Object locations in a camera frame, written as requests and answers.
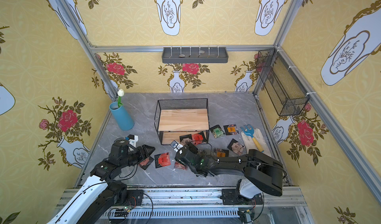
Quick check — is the black wire wall basket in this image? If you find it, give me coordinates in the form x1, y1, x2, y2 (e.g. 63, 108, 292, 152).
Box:
256, 49, 310, 117

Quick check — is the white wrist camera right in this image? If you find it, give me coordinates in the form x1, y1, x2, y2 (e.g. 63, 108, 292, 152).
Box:
170, 140, 183, 152

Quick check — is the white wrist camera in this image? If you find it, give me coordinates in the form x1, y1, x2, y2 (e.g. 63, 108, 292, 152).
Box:
170, 140, 183, 152
126, 134, 139, 148

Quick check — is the green label tea bag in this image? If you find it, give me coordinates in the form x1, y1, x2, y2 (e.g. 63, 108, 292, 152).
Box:
209, 125, 225, 138

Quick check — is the white tulip flower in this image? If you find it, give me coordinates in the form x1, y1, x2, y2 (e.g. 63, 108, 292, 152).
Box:
117, 89, 125, 108

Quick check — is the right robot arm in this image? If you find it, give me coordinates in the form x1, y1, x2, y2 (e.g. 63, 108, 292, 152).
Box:
171, 141, 286, 205

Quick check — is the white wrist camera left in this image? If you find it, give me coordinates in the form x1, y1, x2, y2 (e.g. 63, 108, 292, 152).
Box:
126, 134, 139, 148

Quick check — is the red label tea bag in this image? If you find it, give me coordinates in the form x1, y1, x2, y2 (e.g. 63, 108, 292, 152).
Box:
154, 153, 171, 168

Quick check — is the black wire mesh shelf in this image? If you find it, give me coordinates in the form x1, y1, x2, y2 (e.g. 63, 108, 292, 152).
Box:
154, 98, 210, 145

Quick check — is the red tea bag shelf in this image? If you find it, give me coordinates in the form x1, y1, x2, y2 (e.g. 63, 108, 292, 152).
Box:
191, 132, 207, 145

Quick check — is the orange label tea bag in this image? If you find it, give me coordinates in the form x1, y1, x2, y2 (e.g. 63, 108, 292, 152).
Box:
223, 124, 239, 135

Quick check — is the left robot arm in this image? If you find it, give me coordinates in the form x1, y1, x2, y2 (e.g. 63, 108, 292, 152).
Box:
49, 138, 155, 224

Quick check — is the blue vase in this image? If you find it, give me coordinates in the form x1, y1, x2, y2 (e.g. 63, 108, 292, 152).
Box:
109, 102, 135, 131

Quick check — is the pink label black tea bag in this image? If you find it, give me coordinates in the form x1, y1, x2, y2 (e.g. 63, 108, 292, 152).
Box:
174, 162, 188, 170

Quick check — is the grey wall rack tray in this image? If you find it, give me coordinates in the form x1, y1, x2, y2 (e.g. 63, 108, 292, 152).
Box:
162, 46, 229, 64

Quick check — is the blue garden hand rake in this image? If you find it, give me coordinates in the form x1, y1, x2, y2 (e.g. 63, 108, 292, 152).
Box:
240, 124, 264, 153

